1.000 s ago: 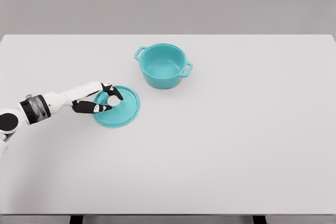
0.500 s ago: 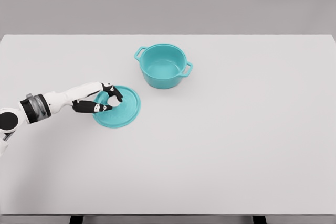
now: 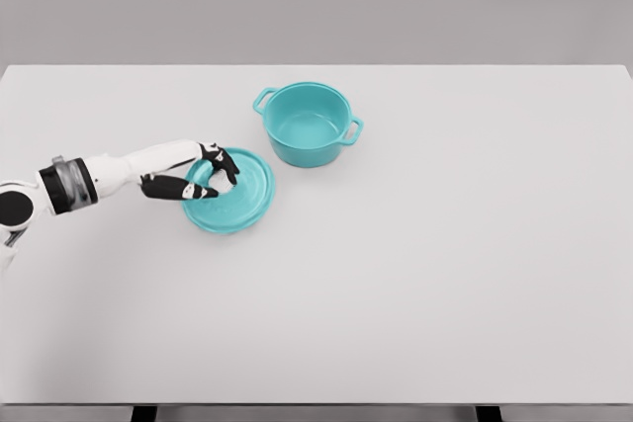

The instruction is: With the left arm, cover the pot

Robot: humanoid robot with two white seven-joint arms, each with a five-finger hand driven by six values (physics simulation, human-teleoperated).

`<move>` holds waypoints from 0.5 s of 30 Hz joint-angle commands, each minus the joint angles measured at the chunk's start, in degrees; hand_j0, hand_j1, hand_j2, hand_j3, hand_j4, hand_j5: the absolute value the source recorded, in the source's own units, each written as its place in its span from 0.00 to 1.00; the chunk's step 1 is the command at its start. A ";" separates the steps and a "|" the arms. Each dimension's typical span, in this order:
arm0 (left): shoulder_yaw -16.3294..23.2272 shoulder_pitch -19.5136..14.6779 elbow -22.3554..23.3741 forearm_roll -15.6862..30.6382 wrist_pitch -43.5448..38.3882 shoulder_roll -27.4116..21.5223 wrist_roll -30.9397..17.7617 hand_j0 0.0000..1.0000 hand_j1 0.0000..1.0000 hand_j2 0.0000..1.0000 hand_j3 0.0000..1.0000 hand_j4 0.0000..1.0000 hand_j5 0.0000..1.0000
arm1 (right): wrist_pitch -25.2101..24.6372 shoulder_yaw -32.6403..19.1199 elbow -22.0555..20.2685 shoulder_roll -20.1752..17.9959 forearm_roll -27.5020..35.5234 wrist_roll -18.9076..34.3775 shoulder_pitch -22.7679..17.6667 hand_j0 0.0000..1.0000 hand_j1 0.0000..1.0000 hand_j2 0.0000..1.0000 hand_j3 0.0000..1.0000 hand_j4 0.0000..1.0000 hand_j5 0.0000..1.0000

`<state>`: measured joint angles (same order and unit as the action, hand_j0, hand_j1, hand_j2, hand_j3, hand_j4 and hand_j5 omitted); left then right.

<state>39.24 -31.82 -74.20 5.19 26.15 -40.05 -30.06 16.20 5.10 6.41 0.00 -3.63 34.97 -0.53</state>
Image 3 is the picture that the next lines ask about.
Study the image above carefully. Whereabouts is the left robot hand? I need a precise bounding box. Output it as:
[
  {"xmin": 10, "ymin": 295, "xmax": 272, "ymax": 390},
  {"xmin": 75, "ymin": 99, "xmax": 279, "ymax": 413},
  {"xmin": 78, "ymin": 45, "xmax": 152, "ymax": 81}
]
[{"xmin": 133, "ymin": 138, "xmax": 242, "ymax": 202}]

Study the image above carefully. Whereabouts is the teal pot lid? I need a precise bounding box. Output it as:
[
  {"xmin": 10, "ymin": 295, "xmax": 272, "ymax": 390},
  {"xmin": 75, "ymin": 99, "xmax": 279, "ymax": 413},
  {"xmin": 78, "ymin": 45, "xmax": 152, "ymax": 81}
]
[{"xmin": 180, "ymin": 146, "xmax": 276, "ymax": 236}]

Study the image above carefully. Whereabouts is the teal pot with handles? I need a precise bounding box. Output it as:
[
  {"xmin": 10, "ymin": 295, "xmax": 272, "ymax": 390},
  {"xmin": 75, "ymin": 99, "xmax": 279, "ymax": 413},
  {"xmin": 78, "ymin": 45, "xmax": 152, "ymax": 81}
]
[{"xmin": 252, "ymin": 81, "xmax": 365, "ymax": 168}]

